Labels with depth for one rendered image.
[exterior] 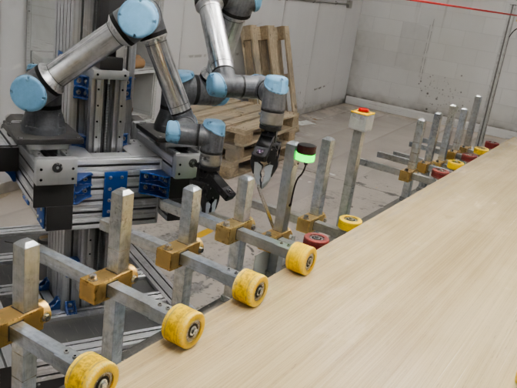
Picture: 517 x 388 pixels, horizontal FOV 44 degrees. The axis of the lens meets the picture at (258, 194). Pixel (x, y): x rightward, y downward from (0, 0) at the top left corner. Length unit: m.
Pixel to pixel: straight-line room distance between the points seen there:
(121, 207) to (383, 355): 0.66
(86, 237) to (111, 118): 0.49
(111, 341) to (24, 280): 0.35
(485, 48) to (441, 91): 0.83
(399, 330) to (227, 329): 0.42
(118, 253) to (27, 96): 0.83
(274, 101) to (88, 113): 0.79
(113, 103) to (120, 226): 1.11
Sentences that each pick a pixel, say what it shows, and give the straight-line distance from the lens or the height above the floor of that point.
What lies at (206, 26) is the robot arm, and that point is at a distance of 2.15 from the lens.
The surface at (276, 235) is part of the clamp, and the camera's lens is 2.05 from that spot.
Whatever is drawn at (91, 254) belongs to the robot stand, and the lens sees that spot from 2.63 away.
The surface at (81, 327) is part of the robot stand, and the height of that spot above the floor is 0.21.
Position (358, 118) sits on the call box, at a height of 1.20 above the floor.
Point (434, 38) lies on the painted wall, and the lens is 9.73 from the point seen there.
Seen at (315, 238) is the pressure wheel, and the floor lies 0.91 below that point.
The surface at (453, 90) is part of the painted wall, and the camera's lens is 9.70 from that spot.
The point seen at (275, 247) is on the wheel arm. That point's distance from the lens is 1.75.
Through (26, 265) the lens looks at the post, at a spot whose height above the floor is 1.07.
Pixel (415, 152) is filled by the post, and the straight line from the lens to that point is 3.17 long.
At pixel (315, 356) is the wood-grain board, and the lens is 1.40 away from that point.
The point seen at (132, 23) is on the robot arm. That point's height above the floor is 1.46.
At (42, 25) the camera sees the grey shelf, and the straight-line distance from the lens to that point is 4.52.
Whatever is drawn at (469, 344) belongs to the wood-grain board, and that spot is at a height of 0.90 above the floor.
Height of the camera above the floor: 1.63
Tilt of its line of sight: 18 degrees down
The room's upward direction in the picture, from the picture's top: 8 degrees clockwise
